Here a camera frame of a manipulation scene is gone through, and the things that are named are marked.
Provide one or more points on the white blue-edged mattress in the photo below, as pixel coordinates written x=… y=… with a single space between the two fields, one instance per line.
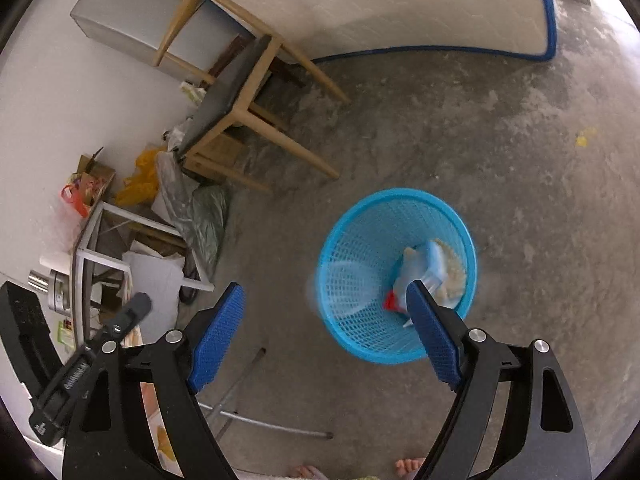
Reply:
x=400 y=5

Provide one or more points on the metal pot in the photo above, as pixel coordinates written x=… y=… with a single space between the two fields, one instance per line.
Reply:
x=50 y=287

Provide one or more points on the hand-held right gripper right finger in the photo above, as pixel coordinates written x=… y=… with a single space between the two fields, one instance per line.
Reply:
x=435 y=340

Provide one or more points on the white side table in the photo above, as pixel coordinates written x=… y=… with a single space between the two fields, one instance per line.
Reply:
x=85 y=255

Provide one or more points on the blue plastic wastebasket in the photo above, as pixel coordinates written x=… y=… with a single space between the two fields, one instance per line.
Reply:
x=350 y=285

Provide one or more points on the white printed shopping bag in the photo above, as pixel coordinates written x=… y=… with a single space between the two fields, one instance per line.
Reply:
x=192 y=92

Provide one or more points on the person's left foot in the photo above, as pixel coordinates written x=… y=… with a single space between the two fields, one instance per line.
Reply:
x=310 y=471

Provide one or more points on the grey refrigerator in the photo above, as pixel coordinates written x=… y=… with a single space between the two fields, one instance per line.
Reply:
x=130 y=20

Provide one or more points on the grey plastic bag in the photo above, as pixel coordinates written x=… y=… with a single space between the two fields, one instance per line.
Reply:
x=200 y=220

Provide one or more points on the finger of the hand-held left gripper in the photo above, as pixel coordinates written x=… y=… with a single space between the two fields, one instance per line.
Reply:
x=132 y=310

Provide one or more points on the metal table leg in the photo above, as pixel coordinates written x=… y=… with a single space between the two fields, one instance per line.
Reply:
x=270 y=425

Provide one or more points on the light blue packet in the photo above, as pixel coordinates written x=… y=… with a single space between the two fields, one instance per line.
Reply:
x=425 y=265

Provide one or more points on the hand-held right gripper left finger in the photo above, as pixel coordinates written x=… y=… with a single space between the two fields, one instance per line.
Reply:
x=220 y=330

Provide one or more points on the yellow plastic bag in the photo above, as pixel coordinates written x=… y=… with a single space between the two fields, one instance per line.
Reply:
x=140 y=180

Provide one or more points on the white board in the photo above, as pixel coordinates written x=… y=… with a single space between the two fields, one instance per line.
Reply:
x=155 y=285

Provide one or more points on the open cardboard box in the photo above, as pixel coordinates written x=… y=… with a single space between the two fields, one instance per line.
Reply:
x=97 y=175

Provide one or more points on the person's right foot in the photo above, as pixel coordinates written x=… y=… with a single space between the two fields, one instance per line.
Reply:
x=410 y=466

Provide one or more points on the wooden chair dark seat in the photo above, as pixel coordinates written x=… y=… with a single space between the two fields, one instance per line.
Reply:
x=225 y=95

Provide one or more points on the small red plastic bag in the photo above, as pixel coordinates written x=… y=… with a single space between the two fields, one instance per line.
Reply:
x=72 y=197

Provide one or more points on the person's foot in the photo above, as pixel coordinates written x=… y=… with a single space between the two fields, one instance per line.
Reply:
x=410 y=466
x=310 y=471

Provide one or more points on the yellow scrap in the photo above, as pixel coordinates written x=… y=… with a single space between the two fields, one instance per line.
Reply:
x=584 y=138

